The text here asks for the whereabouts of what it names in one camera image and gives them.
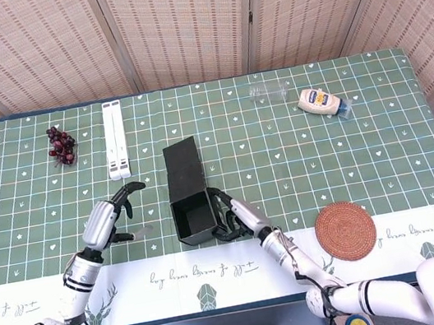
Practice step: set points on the clear plastic container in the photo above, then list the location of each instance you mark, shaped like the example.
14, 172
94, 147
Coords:
268, 93

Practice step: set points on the round woven rattan coaster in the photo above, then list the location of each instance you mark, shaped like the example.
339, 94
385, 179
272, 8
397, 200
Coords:
345, 230

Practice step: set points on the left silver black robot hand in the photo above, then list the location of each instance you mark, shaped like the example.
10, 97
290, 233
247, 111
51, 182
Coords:
100, 225

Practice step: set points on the dark red grape bunch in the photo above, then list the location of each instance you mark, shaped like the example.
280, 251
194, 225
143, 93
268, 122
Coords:
61, 147

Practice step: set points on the bamboo folding screen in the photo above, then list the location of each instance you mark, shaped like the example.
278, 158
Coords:
185, 22

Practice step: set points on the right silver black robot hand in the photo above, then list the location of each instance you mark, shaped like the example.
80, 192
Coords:
251, 215

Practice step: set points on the black cardboard box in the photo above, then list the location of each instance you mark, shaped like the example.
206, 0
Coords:
186, 176

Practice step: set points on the white folding stand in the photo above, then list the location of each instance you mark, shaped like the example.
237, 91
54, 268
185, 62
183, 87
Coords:
115, 138

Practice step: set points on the green white checked tablecloth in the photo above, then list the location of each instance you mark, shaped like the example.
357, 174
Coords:
282, 151

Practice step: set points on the mayonnaise squeeze bottle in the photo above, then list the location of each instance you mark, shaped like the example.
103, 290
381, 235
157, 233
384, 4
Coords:
317, 102

